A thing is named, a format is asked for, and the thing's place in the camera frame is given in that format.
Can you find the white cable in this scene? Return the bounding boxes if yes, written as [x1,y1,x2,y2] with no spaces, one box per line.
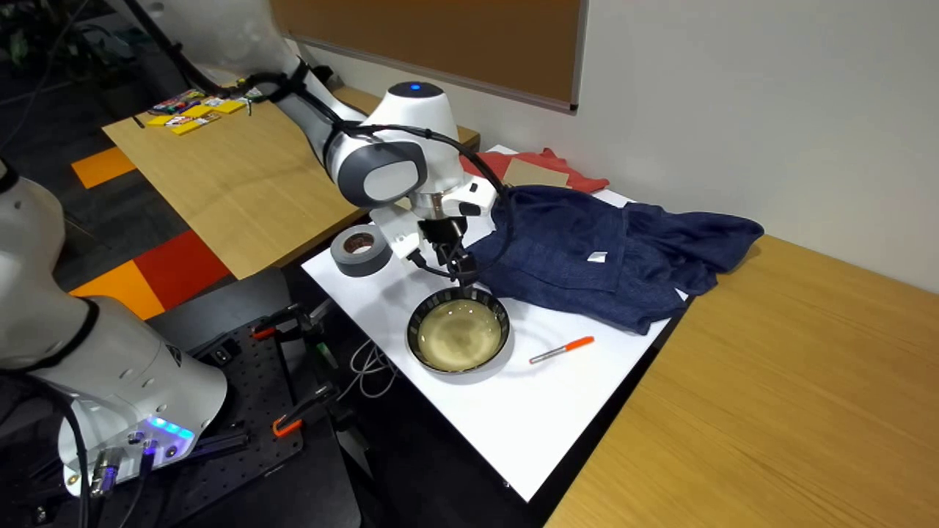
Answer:
[343,336,399,405]

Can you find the dark bowl with beige inside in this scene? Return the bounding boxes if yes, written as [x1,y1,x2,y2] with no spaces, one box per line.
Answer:
[405,282,512,378]

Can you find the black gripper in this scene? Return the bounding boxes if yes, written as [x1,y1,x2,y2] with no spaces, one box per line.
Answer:
[417,215,476,287]

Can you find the orange red cloth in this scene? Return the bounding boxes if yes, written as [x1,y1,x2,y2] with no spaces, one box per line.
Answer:
[456,143,609,200]

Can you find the corkboard with metal frame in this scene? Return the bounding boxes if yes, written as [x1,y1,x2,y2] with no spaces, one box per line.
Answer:
[266,0,593,115]

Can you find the tilted brown wooden table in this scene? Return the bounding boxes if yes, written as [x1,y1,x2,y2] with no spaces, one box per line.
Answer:
[98,86,480,284]

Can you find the grey duct tape roll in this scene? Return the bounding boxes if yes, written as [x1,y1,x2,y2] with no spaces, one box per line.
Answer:
[329,224,396,279]

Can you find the orange pen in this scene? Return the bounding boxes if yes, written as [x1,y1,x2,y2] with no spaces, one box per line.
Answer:
[524,335,597,367]

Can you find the long yellow wooden table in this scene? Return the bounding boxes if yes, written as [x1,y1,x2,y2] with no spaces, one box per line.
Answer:
[542,231,939,528]

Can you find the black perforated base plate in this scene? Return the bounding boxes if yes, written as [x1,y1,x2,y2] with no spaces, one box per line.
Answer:
[142,328,339,528]

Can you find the navy blue cloth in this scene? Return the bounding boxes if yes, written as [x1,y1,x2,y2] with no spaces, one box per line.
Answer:
[467,185,765,336]

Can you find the yellow packets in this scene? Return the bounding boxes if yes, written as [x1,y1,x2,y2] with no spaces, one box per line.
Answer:
[135,87,251,137]

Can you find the black clamp with orange handle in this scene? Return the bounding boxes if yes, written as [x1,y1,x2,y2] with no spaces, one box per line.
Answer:
[250,300,333,347]
[270,380,339,442]

